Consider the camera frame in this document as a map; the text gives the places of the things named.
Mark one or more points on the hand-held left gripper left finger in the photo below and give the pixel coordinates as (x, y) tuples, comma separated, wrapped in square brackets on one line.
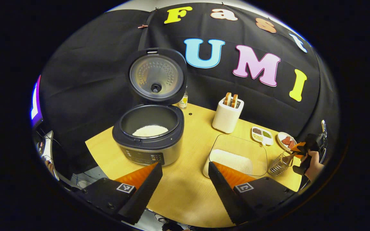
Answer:
[(143, 195)]

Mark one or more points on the glass bottle with yellow label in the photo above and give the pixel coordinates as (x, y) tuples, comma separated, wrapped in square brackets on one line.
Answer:
[(183, 102)]

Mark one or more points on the dark grey rice cooker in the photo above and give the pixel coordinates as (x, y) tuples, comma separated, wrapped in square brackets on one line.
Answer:
[(149, 150)]

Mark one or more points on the round white plate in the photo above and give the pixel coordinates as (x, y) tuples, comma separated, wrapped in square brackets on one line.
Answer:
[(281, 142)]

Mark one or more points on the copper cloth clip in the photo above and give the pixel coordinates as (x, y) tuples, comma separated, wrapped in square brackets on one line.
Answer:
[(142, 26)]

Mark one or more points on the white toaster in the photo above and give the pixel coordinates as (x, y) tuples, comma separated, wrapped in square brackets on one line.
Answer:
[(226, 118)]

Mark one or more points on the red meat slice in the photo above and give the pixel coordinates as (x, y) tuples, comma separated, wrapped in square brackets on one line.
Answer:
[(286, 140), (291, 145)]

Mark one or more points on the clear plastic rice container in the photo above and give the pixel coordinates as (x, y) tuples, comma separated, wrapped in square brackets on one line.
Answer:
[(236, 142)]

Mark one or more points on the glowing monitor screen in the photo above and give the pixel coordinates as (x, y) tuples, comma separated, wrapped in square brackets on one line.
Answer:
[(36, 102)]

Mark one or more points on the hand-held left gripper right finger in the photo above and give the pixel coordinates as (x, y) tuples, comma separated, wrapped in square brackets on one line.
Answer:
[(223, 195)]

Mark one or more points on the white divided dish of beans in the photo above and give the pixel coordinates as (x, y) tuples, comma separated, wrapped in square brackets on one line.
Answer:
[(262, 135)]

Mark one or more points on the toasted bread slice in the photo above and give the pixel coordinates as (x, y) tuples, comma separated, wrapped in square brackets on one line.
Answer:
[(234, 101), (228, 99)]

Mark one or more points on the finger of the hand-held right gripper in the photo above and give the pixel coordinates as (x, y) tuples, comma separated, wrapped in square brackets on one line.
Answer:
[(297, 154), (300, 146)]

